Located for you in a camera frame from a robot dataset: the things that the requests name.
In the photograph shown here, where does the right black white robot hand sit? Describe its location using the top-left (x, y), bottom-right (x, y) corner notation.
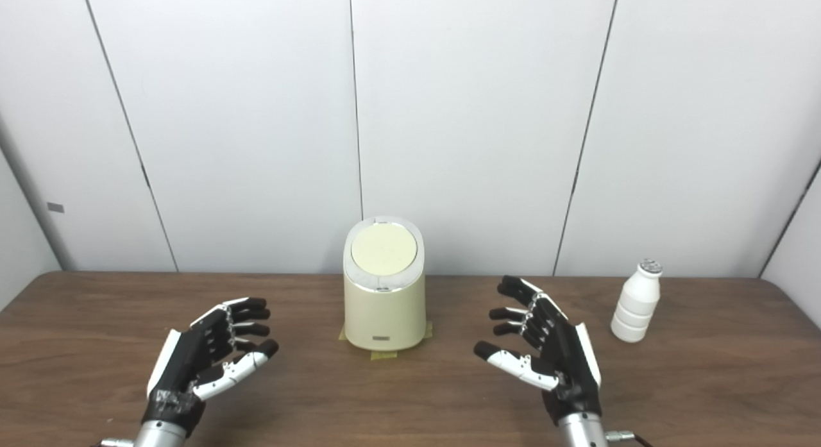
top-left (473, 275), bottom-right (604, 427)

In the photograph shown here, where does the cream-colored bin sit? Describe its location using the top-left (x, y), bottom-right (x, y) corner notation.
top-left (342, 216), bottom-right (428, 352)

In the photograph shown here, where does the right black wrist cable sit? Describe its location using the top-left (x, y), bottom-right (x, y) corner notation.
top-left (606, 430), bottom-right (655, 447)

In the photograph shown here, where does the round cream bin lid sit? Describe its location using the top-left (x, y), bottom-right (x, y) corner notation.
top-left (351, 221), bottom-right (418, 276)

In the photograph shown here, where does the small white plastic bottle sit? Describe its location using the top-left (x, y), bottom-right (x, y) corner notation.
top-left (610, 259), bottom-right (663, 343)

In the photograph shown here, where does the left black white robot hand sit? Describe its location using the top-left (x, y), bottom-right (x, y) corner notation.
top-left (142, 297), bottom-right (280, 435)

